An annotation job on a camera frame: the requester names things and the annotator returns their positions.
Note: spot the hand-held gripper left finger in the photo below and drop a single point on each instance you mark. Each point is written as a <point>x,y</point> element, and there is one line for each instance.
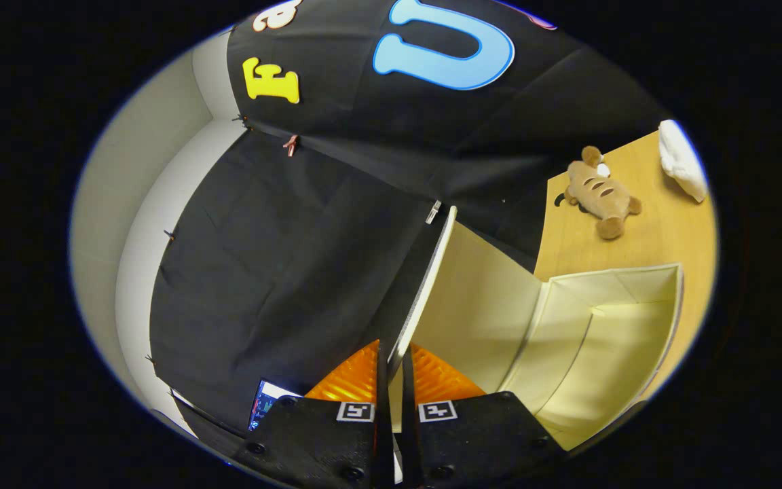
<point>385,435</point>

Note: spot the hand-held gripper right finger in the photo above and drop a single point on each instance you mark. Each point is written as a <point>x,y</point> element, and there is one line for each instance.
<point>409,435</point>

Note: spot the grey fabric storage box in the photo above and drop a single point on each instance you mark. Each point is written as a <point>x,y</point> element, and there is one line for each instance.
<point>601,353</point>

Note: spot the lit screen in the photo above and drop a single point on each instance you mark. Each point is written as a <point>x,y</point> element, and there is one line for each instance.
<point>265,404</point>

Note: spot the white clip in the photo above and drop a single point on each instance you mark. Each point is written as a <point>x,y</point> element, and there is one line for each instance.
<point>434,212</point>

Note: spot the pink clip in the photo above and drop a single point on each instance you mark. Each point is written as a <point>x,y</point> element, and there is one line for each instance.
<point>291,145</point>

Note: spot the brown striped plush toy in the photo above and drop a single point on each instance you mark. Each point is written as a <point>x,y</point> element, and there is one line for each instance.
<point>598,193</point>

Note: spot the white plush toy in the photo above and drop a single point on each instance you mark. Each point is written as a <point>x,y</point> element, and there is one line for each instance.
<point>683,159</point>

